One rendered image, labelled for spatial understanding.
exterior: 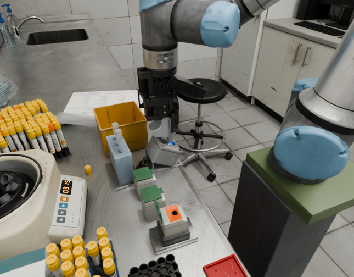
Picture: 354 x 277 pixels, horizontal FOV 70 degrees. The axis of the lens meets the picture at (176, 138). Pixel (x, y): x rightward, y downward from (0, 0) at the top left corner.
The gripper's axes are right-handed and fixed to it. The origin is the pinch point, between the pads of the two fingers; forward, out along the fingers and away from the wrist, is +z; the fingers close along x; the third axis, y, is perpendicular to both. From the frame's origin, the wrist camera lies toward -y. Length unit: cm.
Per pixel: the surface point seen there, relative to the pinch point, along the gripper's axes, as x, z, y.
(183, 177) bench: 7.9, 8.0, -0.4
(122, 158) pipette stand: 5.9, -1.8, 14.2
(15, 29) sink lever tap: -167, 3, 54
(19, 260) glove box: 22.3, 0.9, 35.3
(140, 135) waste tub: -7.8, 2.8, 6.7
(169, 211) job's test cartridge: 22.9, 0.2, 8.9
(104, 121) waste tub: -20.2, 3.1, 15.3
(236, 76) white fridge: -178, 73, -147
